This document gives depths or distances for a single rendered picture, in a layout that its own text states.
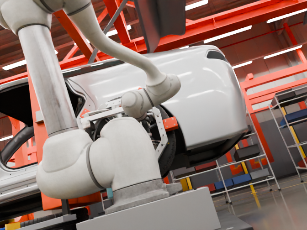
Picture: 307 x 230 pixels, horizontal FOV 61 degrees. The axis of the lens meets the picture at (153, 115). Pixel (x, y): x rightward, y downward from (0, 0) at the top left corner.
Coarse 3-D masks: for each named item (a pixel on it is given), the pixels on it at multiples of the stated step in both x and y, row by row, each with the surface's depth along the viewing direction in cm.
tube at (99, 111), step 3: (114, 105) 178; (114, 108) 178; (90, 111) 160; (93, 111) 159; (96, 111) 159; (99, 111) 159; (102, 111) 160; (105, 111) 161; (84, 114) 159; (87, 114) 159; (90, 114) 159; (93, 114) 159; (84, 117) 159; (114, 117) 174; (117, 117) 175
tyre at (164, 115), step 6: (162, 108) 184; (162, 114) 182; (168, 132) 177; (174, 132) 178; (168, 138) 176; (174, 138) 177; (168, 144) 175; (174, 144) 176; (168, 150) 174; (174, 150) 181; (162, 156) 173; (168, 156) 172; (174, 156) 192; (162, 162) 172; (168, 162) 175; (162, 168) 171; (168, 168) 189; (162, 174) 184
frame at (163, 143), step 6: (108, 102) 180; (114, 102) 180; (120, 102) 179; (102, 108) 179; (108, 108) 181; (156, 108) 174; (156, 114) 173; (96, 120) 178; (156, 120) 172; (96, 126) 182; (162, 126) 170; (162, 132) 169; (162, 138) 168; (162, 144) 167; (156, 150) 166; (162, 150) 166
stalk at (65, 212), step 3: (63, 201) 145; (66, 201) 145; (63, 204) 144; (66, 204) 144; (63, 207) 144; (66, 207) 143; (63, 210) 143; (66, 210) 143; (69, 210) 145; (63, 213) 143; (66, 213) 142; (69, 213) 144
